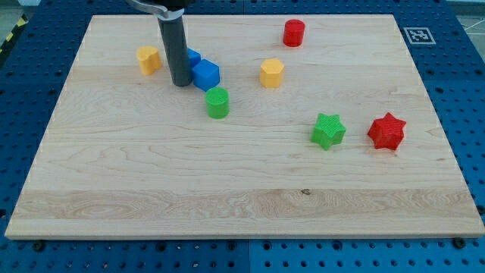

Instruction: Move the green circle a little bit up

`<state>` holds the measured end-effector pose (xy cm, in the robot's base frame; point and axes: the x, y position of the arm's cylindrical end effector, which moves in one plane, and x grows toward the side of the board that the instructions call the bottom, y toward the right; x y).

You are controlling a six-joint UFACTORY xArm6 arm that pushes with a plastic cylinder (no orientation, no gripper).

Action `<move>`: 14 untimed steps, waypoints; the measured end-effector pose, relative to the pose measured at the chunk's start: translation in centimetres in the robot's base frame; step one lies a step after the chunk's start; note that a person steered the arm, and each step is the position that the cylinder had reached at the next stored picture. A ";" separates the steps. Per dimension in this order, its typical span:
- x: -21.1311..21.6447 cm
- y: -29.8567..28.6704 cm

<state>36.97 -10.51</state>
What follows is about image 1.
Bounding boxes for green cylinder block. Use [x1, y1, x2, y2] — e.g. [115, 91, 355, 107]
[205, 86, 230, 119]

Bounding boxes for light wooden board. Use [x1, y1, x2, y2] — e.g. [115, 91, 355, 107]
[5, 14, 484, 240]

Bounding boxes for yellow hexagon block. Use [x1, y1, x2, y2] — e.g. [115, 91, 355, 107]
[259, 58, 285, 88]

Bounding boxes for blue cube block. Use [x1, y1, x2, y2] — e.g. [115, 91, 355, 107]
[192, 59, 220, 91]

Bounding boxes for green star block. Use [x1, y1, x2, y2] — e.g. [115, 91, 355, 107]
[311, 113, 346, 150]

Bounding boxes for blue block behind pusher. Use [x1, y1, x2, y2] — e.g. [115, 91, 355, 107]
[188, 49, 202, 67]

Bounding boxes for red cylinder block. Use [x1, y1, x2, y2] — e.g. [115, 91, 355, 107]
[283, 19, 305, 47]

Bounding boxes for yellow heart block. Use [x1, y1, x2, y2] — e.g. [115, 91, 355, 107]
[136, 46, 162, 75]

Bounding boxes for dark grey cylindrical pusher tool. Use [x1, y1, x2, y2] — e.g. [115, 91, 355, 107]
[158, 16, 192, 86]

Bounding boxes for red star block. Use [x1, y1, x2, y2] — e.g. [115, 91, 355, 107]
[368, 112, 406, 151]

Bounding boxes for metal clamp on pusher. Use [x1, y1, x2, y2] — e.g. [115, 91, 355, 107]
[126, 0, 184, 21]

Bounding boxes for white fiducial marker tag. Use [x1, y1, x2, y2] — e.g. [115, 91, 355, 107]
[403, 27, 436, 45]

